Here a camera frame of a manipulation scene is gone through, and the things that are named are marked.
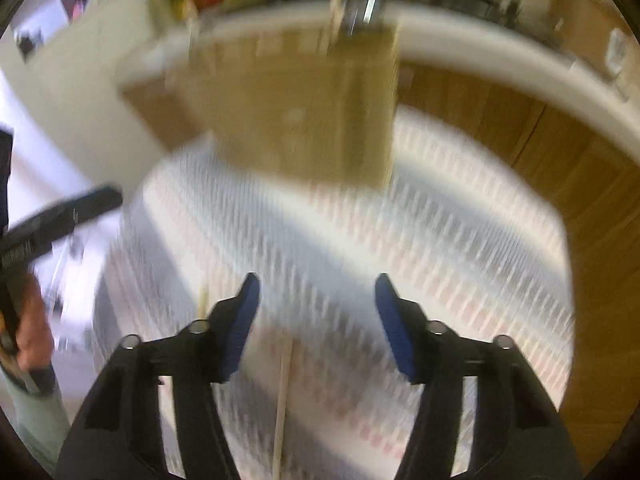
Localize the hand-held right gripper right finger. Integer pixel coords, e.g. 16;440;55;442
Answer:
374;272;584;480

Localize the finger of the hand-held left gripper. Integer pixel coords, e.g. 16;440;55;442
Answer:
25;186;124;250

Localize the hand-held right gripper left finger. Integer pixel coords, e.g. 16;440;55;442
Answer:
55;272;261;480

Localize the yellow plastic utensil basket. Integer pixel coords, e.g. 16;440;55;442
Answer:
116;22;400;188

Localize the person's left hand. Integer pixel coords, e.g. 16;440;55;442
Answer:
15;275;55;373

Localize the striped woven tablecloth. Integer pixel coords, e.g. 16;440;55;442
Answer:
92;105;577;480

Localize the wooden kitchen counter cabinet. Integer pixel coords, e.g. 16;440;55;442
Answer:
114;0;640;467

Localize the brown rice cooker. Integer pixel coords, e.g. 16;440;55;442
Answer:
549;0;632;78

